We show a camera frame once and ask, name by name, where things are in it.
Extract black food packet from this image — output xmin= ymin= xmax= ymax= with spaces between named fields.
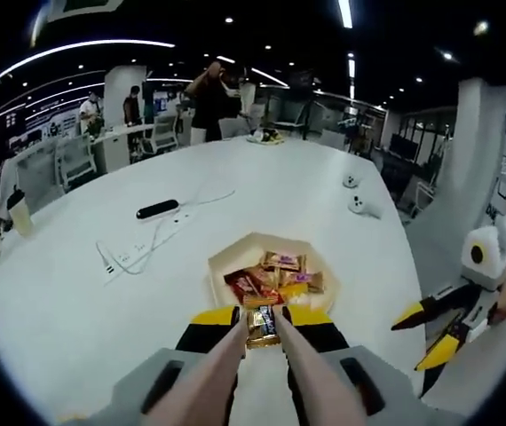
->
xmin=244 ymin=304 xmax=281 ymax=350

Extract cream hexagonal container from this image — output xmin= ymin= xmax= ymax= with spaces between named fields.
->
xmin=207 ymin=230 xmax=337 ymax=314

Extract person's white shirt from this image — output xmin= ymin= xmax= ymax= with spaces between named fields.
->
xmin=421 ymin=305 xmax=506 ymax=409

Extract black camera tripod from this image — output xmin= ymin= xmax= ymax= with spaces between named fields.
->
xmin=286 ymin=68 xmax=325 ymax=141

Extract yellow food packet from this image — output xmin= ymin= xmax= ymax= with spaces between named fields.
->
xmin=279 ymin=283 xmax=320 ymax=308

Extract tall drink cup dark lid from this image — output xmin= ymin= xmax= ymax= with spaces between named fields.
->
xmin=6 ymin=189 xmax=35 ymax=239

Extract long red food packet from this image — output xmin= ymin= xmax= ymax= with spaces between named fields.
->
xmin=224 ymin=272 xmax=263 ymax=298

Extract white cable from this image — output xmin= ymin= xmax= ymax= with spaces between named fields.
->
xmin=95 ymin=189 xmax=236 ymax=276

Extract pink food tongs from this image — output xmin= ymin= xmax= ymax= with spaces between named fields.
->
xmin=163 ymin=304 xmax=369 ymax=426

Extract black oblong device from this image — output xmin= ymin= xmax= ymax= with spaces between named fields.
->
xmin=136 ymin=199 xmax=180 ymax=221

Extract ceiling air vent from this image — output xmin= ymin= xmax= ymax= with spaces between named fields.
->
xmin=43 ymin=0 xmax=125 ymax=23

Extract straight ceiling light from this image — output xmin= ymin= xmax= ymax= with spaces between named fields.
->
xmin=336 ymin=0 xmax=354 ymax=30

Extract white office chair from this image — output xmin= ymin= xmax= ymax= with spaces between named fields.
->
xmin=144 ymin=113 xmax=181 ymax=154
xmin=55 ymin=135 xmax=99 ymax=192

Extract long curved ceiling light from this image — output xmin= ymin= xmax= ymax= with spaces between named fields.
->
xmin=0 ymin=38 xmax=178 ymax=83

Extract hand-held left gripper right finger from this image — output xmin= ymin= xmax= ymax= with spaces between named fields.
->
xmin=286 ymin=304 xmax=463 ymax=426

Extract yellow black cloth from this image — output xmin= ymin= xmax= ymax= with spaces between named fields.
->
xmin=246 ymin=127 xmax=286 ymax=146

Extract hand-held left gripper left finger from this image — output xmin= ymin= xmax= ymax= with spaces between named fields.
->
xmin=57 ymin=305 xmax=241 ymax=426

